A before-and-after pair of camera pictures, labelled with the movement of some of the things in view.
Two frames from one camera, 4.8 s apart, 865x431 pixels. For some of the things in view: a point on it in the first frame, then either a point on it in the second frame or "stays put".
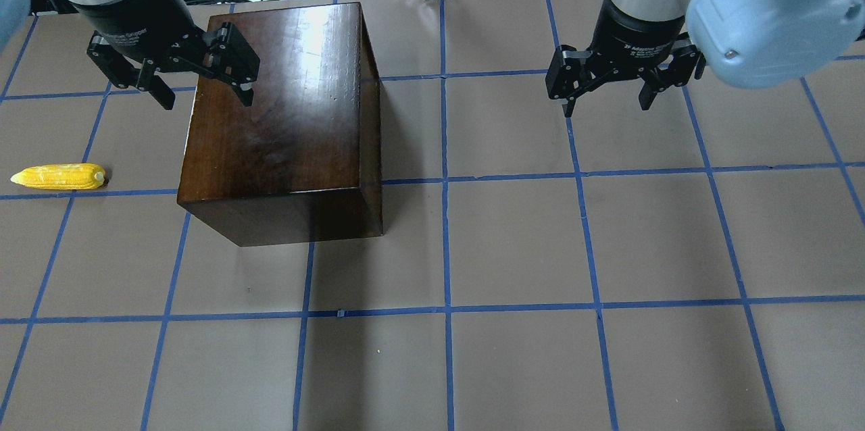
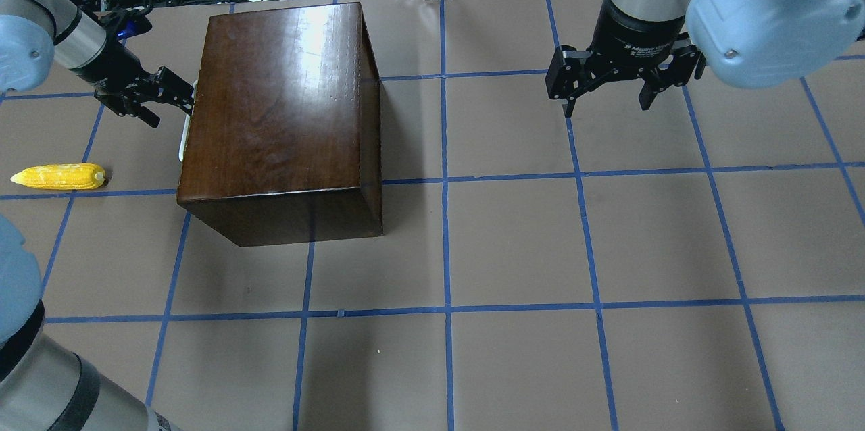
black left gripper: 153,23 → 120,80
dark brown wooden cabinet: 304,162 stays put
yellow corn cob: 61,176 stays put
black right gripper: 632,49 stays put
